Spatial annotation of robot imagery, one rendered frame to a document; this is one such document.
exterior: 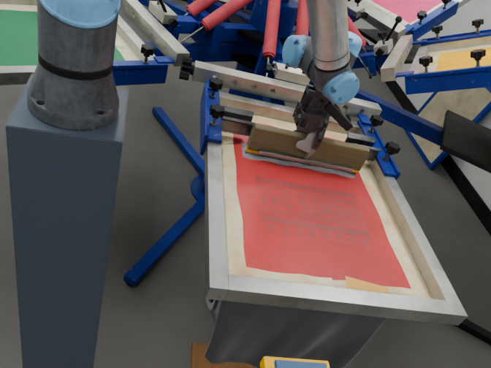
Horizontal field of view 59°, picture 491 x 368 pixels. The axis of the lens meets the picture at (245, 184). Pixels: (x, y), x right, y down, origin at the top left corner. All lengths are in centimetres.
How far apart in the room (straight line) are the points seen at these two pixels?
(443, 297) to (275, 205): 44
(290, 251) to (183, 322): 104
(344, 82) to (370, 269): 45
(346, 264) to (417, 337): 143
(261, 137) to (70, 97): 61
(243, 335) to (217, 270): 35
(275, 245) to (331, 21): 50
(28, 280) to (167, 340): 97
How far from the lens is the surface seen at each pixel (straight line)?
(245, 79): 148
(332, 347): 132
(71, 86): 75
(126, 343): 190
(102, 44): 74
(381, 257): 115
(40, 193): 86
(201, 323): 199
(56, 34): 73
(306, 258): 102
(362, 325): 121
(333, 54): 92
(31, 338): 125
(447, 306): 109
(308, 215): 114
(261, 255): 98
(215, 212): 98
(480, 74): 167
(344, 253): 109
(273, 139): 123
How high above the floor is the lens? 165
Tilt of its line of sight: 37 degrees down
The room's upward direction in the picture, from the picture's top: 20 degrees clockwise
